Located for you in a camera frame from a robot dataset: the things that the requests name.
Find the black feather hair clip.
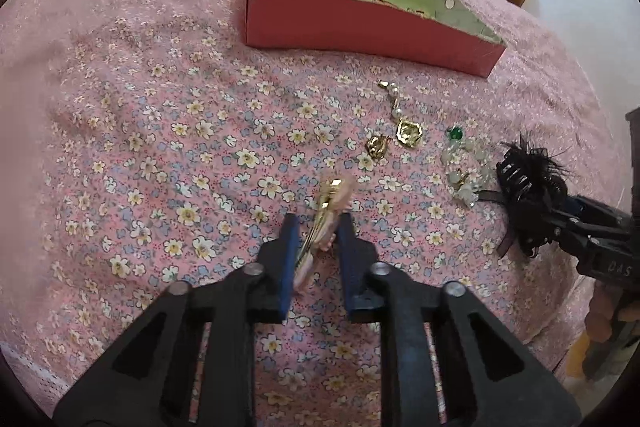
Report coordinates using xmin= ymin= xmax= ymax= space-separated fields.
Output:
xmin=475 ymin=133 xmax=568 ymax=258

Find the gold pink hair clip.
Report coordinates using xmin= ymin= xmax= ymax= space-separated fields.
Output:
xmin=293 ymin=174 xmax=357 ymax=293

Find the person's right hand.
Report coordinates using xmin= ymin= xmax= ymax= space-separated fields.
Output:
xmin=585 ymin=282 xmax=639 ymax=343

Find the gold pearl earring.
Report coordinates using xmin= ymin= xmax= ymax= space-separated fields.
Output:
xmin=378 ymin=80 xmax=423 ymax=148

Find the pink floral bedsheet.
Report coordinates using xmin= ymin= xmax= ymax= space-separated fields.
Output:
xmin=1 ymin=0 xmax=626 ymax=411

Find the small gold earring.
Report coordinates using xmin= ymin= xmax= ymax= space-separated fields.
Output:
xmin=366 ymin=134 xmax=390 ymax=161

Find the red cardboard box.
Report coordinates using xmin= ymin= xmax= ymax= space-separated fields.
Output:
xmin=244 ymin=0 xmax=506 ymax=78

